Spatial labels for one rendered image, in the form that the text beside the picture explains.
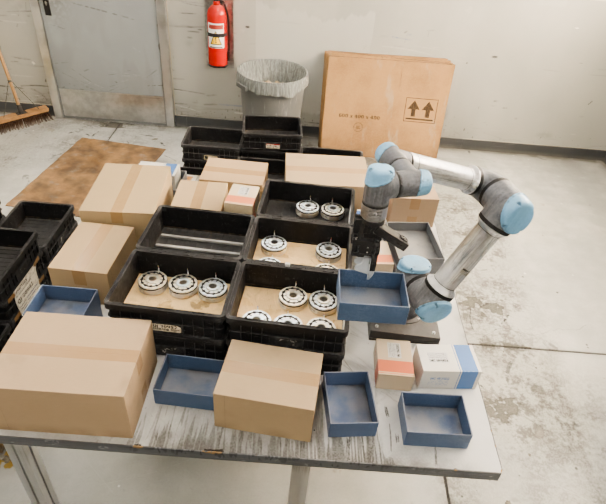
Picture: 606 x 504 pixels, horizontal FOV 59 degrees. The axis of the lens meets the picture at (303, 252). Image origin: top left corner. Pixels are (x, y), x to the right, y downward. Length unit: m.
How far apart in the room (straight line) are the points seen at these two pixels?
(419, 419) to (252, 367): 0.57
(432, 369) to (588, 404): 1.42
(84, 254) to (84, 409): 0.69
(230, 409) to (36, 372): 0.56
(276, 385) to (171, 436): 0.36
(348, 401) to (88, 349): 0.83
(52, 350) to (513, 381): 2.22
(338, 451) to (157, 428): 0.56
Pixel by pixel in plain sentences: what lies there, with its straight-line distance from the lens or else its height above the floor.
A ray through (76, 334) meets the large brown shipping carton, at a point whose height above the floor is 0.90.
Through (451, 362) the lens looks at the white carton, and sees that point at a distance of 1.93.
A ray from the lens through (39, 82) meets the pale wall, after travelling 5.45.
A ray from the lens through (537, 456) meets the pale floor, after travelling 2.84.
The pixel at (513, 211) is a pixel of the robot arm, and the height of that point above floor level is 1.31.
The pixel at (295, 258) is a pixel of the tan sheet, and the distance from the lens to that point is 2.15.
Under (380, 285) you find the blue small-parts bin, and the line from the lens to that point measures 1.69.
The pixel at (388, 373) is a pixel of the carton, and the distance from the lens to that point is 1.85.
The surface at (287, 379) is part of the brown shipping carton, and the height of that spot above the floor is 0.86.
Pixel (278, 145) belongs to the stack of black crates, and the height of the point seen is 0.53.
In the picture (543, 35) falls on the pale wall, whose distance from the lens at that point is 5.03.
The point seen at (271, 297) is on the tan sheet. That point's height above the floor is 0.83.
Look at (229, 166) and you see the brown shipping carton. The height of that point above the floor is 0.86.
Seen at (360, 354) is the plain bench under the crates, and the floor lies 0.70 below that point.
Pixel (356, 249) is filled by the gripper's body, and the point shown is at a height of 1.22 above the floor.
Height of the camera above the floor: 2.16
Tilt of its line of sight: 38 degrees down
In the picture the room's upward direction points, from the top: 5 degrees clockwise
